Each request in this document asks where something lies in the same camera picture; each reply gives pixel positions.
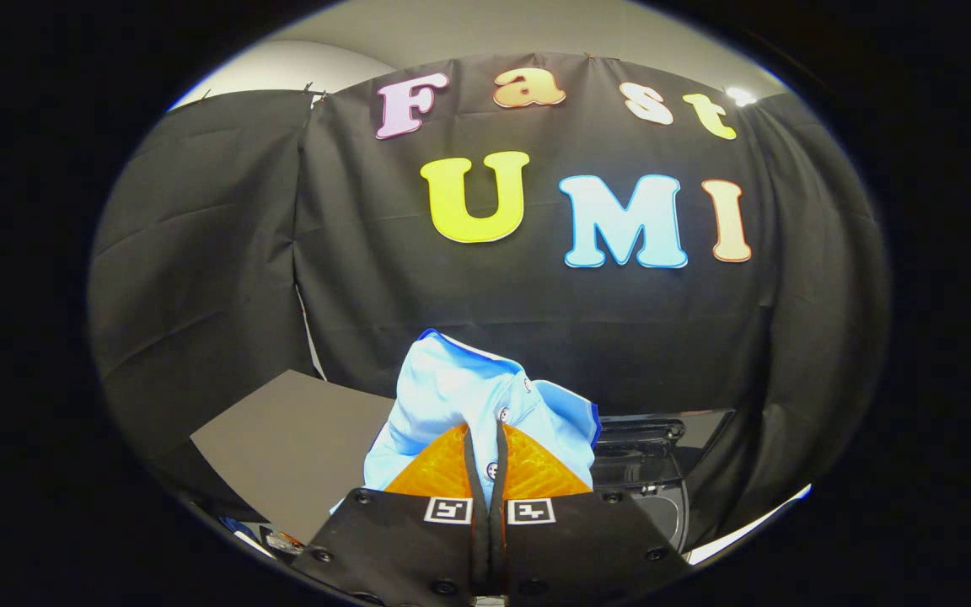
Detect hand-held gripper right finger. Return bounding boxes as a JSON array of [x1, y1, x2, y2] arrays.
[[492, 420, 694, 604]]

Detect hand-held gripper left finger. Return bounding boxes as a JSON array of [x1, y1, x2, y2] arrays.
[[292, 422, 492, 604]]

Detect light blue polo shirt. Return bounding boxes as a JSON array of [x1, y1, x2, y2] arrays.
[[330, 329, 603, 515]]

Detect grey cabinet with dark top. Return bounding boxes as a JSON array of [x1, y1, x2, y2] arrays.
[[190, 369, 398, 553]]

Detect black backdrop cloth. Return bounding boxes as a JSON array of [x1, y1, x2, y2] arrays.
[[88, 52, 891, 549]]

